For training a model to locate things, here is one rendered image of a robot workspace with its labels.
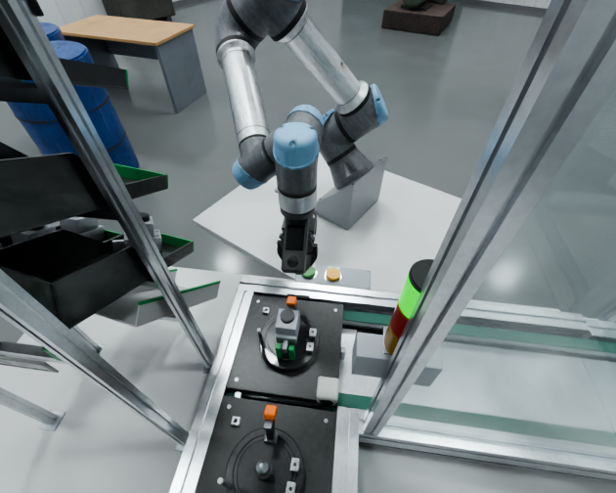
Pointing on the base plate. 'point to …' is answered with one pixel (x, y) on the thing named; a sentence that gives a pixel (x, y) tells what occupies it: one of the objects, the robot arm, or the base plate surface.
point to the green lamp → (408, 297)
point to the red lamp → (398, 321)
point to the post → (513, 172)
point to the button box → (355, 278)
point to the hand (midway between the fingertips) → (298, 273)
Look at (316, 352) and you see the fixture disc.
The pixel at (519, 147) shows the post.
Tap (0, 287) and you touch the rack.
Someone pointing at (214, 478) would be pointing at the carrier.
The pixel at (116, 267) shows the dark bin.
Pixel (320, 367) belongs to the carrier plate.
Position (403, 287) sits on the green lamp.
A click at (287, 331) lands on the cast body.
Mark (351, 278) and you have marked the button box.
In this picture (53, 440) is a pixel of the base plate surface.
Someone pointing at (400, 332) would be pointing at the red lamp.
